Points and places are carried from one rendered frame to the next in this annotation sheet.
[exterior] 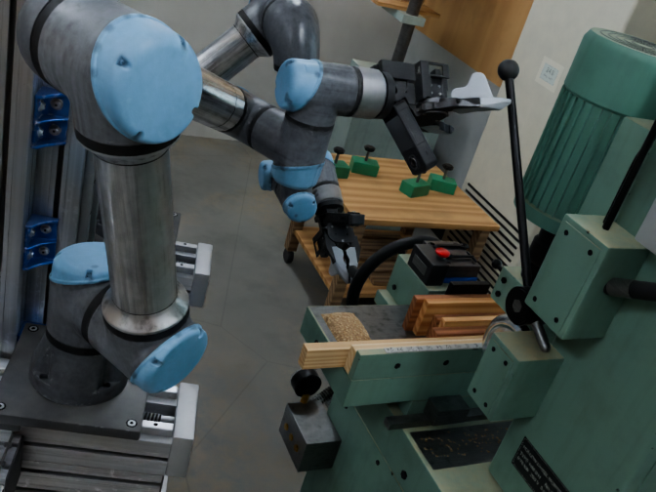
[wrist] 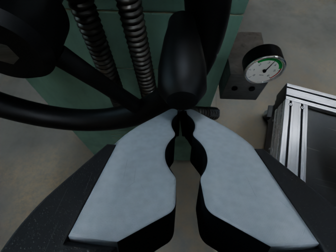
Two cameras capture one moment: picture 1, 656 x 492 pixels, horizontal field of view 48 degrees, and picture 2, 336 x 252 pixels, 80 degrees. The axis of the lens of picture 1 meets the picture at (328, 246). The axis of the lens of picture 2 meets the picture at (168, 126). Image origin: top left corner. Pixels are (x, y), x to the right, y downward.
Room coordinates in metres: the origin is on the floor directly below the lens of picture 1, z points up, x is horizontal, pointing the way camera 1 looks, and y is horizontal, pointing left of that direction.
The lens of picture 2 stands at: (1.54, -0.04, 0.90)
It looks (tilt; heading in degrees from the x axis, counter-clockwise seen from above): 62 degrees down; 211
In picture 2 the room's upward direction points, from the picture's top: 2 degrees clockwise
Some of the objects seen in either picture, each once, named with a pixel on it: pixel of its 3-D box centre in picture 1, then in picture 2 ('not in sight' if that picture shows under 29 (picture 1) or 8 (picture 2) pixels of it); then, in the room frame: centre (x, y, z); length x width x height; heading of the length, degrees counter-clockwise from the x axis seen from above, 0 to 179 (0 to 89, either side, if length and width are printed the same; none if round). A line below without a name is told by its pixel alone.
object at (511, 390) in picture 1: (512, 375); not in sight; (0.95, -0.33, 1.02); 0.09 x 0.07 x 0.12; 121
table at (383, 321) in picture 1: (447, 332); not in sight; (1.26, -0.28, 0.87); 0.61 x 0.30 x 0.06; 121
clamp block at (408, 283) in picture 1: (434, 289); not in sight; (1.34, -0.24, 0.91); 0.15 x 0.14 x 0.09; 121
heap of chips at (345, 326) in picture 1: (348, 326); not in sight; (1.12, -0.08, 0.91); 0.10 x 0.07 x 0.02; 31
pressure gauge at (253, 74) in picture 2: (306, 387); (259, 66); (1.24, -0.04, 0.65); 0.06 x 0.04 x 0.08; 121
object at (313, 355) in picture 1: (444, 348); not in sight; (1.12, -0.26, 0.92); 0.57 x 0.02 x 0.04; 121
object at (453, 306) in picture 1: (467, 315); not in sight; (1.23, -0.30, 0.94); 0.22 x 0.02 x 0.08; 121
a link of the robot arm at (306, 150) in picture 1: (293, 144); not in sight; (1.06, 0.10, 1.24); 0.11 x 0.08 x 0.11; 59
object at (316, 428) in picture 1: (307, 434); (241, 66); (1.18, -0.07, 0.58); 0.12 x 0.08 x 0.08; 31
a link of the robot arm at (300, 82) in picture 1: (316, 89); not in sight; (1.05, 0.08, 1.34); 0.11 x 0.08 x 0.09; 121
